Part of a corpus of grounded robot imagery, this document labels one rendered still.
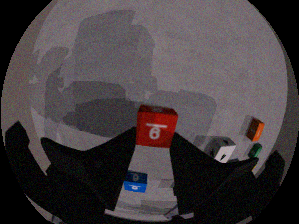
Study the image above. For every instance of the blue block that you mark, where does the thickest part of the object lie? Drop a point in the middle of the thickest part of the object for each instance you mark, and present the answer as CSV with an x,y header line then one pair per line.
x,y
135,182

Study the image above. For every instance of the green block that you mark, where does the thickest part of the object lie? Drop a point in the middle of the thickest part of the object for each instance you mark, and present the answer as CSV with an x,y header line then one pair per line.
x,y
256,149

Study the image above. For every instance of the red block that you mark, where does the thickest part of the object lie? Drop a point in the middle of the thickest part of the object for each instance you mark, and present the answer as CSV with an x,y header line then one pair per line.
x,y
155,126

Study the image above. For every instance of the orange block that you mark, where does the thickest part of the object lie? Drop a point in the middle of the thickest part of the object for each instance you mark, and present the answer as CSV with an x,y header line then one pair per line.
x,y
255,130

